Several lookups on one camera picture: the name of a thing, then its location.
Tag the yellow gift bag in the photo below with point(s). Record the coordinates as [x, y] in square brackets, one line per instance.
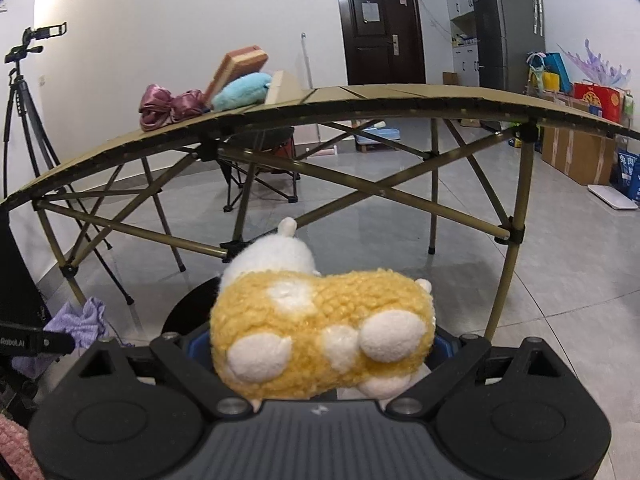
[550, 82]

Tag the red gift box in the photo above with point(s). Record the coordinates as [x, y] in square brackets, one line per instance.
[600, 100]

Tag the yellow white plush toy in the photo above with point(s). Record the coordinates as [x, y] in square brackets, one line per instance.
[310, 320]

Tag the black round trash bin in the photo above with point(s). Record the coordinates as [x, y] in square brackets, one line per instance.
[190, 305]

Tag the purple cloth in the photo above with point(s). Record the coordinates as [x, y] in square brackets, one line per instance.
[85, 320]

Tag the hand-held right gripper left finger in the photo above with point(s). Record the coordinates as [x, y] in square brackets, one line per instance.
[200, 347]

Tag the white bathroom scale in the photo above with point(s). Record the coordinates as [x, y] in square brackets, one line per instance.
[615, 197]

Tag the black folding chair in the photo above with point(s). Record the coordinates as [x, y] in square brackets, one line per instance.
[260, 175]

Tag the white paper notice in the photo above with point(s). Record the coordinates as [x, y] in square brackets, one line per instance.
[370, 11]

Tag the large taped cardboard box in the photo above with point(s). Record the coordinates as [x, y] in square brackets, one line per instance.
[575, 152]

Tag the blue shopping bag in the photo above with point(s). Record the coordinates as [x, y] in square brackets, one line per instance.
[627, 175]

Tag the pink sponge block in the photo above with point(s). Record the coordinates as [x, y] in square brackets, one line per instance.
[235, 67]

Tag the grey refrigerator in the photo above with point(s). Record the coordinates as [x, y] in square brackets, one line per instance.
[505, 35]

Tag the purple wall decal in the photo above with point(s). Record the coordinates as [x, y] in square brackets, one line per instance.
[600, 67]

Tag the black camera on tripod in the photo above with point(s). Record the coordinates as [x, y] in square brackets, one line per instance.
[45, 31]

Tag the dark brown door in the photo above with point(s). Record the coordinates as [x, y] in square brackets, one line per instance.
[380, 50]

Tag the red bag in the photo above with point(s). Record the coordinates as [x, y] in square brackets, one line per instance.
[283, 149]

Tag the pink satin cloth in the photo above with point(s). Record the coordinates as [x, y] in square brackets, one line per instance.
[170, 105]

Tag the light blue plush toy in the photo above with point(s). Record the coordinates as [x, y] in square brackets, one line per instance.
[240, 92]

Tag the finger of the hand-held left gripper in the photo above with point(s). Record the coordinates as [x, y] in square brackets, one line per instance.
[52, 342]

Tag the white base cabinet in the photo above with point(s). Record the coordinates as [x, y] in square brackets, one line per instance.
[467, 62]

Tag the pink fluffy fabric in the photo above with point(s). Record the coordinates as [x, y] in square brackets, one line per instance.
[12, 445]

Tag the tan folding camping table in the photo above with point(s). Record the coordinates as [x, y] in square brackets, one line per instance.
[400, 94]

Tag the small cardboard box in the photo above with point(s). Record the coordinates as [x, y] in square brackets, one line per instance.
[451, 78]

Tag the black tripod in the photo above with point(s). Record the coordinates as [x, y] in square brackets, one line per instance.
[20, 100]

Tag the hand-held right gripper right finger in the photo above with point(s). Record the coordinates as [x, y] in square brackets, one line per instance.
[450, 360]

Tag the blue gift bag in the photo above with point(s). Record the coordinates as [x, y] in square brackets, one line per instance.
[560, 67]

